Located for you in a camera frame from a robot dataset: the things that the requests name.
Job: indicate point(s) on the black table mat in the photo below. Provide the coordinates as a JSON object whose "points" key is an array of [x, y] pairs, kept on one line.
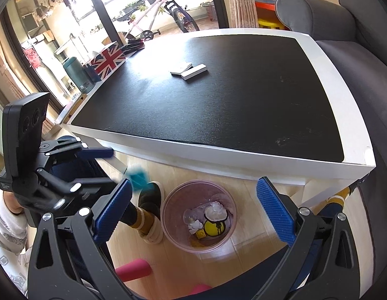
{"points": [[243, 100]]}

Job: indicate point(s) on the pink translucent trash bin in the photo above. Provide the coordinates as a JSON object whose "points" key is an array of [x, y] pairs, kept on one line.
{"points": [[174, 203]]}

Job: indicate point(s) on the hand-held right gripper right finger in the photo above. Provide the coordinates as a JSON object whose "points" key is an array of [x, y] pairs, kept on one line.
{"points": [[273, 207]]}

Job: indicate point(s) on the flat white box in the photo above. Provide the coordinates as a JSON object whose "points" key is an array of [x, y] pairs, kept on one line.
{"points": [[179, 68]]}

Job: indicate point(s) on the person's left forearm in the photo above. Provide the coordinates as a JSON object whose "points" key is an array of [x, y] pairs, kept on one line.
{"points": [[9, 234]]}

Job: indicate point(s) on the person's left foot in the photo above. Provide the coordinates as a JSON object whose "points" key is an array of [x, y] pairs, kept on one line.
{"points": [[149, 212]]}

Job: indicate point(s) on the orange desk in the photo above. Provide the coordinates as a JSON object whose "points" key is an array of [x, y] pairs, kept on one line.
{"points": [[265, 5]]}

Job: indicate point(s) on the red hanging bag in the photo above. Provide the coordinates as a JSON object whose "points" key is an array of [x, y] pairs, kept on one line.
{"points": [[31, 57]]}

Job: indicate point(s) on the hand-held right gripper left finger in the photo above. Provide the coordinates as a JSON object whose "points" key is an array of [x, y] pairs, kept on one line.
{"points": [[115, 206]]}

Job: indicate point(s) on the white rectangular box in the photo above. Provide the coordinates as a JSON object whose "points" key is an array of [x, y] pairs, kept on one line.
{"points": [[195, 71]]}

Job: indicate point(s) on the patterned curtain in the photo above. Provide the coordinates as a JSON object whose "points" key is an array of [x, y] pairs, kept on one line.
{"points": [[243, 3]]}

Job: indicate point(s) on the flag print tissue box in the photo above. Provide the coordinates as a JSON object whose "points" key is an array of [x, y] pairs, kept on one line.
{"points": [[107, 61]]}

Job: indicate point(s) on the person's foot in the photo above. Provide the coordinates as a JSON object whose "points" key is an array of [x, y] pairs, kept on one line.
{"points": [[149, 212], [340, 197]]}

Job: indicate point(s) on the yellow plastic stool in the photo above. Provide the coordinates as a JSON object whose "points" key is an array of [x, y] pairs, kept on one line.
{"points": [[270, 24]]}

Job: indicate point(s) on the black door frame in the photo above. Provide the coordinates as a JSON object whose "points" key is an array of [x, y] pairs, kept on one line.
{"points": [[218, 3]]}

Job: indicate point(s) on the white tissue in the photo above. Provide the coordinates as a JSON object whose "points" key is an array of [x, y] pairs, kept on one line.
{"points": [[213, 211]]}

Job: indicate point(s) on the person's right foot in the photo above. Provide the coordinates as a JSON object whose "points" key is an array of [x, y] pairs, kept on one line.
{"points": [[340, 197]]}

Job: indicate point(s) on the pink white bicycle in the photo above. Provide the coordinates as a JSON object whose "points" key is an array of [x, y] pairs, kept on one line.
{"points": [[184, 18]]}

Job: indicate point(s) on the black red shoes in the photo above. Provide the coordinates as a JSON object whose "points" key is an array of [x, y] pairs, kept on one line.
{"points": [[132, 46]]}

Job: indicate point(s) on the round clear plastic container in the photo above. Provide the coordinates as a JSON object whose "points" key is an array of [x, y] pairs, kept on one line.
{"points": [[190, 216]]}

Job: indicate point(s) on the pink foam object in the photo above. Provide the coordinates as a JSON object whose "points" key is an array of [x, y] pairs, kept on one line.
{"points": [[200, 289], [134, 270]]}

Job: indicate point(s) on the small teal box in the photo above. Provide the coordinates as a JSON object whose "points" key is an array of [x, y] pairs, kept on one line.
{"points": [[138, 176]]}

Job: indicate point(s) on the round yellow toy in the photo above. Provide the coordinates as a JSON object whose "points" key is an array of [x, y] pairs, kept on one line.
{"points": [[209, 228]]}

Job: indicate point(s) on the white paper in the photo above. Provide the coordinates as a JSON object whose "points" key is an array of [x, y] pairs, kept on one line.
{"points": [[196, 226]]}

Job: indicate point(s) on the green bottle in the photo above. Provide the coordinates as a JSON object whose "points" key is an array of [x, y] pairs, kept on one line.
{"points": [[77, 75]]}

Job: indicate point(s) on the brown planter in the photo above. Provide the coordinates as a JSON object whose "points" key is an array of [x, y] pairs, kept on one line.
{"points": [[210, 12]]}

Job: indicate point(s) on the white coffee table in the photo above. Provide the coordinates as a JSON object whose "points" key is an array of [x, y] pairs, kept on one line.
{"points": [[212, 162]]}

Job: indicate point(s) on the brown box with yellow label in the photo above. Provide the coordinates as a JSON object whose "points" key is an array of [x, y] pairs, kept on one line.
{"points": [[200, 234]]}

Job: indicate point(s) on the person's right leg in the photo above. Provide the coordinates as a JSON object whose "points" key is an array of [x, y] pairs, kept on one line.
{"points": [[332, 210]]}

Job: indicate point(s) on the grey sofa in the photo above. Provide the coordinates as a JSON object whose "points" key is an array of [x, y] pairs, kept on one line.
{"points": [[368, 84]]}

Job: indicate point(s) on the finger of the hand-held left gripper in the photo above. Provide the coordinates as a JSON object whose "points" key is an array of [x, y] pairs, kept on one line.
{"points": [[98, 153], [87, 183]]}

